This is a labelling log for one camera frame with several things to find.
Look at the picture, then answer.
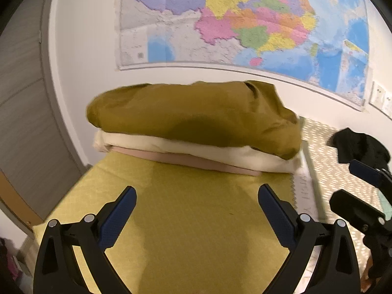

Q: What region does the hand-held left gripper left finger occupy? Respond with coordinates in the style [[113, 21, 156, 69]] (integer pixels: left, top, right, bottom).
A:
[[33, 185, 137, 294]]

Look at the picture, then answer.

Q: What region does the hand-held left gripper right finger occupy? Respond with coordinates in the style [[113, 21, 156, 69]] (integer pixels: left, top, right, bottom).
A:
[[258, 184, 362, 294]]

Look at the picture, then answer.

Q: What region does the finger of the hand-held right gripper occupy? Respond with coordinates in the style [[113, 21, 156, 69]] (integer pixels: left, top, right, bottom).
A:
[[349, 159, 392, 188], [329, 189, 387, 231]]

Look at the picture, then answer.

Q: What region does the olive brown jacket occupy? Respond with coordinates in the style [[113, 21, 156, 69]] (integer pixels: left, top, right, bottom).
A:
[[86, 80, 302, 160]]

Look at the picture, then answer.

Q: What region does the black garment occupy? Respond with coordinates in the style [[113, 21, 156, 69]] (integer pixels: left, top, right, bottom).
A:
[[327, 127, 392, 170]]

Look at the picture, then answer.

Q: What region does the mint diamond patterned quilt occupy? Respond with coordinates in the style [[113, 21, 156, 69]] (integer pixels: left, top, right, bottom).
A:
[[379, 189, 392, 219]]

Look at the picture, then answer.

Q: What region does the cream folded cloth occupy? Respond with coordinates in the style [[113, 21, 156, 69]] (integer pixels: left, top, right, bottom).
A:
[[93, 130, 304, 174]]

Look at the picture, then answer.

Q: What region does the yellow patterned bed sheet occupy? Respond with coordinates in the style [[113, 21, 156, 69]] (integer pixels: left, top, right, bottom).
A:
[[32, 118, 392, 294]]

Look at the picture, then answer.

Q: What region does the pink folded cloth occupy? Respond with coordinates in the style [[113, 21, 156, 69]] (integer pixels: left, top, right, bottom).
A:
[[112, 146, 263, 177]]

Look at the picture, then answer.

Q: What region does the grey wardrobe door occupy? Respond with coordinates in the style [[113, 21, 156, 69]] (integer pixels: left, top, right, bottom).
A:
[[0, 0, 92, 231]]

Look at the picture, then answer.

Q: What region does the colourful wall map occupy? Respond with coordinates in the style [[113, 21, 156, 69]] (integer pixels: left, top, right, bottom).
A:
[[116, 0, 369, 111]]

